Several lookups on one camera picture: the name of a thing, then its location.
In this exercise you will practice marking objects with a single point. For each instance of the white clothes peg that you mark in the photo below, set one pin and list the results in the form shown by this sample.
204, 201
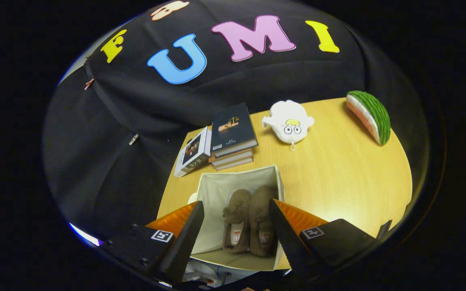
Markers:
133, 139

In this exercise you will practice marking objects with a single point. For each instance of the grey fabric storage box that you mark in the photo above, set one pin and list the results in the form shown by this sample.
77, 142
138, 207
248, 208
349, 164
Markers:
221, 190

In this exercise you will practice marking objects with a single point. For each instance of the brown fuzzy slipper shoe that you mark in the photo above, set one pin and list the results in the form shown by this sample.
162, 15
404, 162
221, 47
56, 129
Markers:
261, 202
239, 206

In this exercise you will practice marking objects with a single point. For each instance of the white portrait cover book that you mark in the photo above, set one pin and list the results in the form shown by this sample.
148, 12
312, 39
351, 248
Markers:
192, 151

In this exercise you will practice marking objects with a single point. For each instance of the red clothes peg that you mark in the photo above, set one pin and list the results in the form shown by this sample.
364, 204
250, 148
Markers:
89, 83

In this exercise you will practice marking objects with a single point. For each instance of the black cover book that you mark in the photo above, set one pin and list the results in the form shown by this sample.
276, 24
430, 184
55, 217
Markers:
233, 125

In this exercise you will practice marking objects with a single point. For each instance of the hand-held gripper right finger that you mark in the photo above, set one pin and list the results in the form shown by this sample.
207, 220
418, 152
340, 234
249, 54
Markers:
287, 242

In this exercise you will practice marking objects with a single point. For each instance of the watermelon slice plush toy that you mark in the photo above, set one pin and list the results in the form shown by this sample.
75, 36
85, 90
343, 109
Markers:
372, 111

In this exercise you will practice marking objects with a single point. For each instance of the black backdrop cloth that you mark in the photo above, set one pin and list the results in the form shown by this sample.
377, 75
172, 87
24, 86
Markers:
136, 121

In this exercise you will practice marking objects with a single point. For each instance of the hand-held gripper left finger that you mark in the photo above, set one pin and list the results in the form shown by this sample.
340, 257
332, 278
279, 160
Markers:
184, 242

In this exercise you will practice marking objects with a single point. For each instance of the white plush toy with face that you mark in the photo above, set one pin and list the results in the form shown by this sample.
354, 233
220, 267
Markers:
287, 117

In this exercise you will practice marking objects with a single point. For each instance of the brown cover book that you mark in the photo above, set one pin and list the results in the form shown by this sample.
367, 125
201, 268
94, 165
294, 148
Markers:
233, 157
235, 163

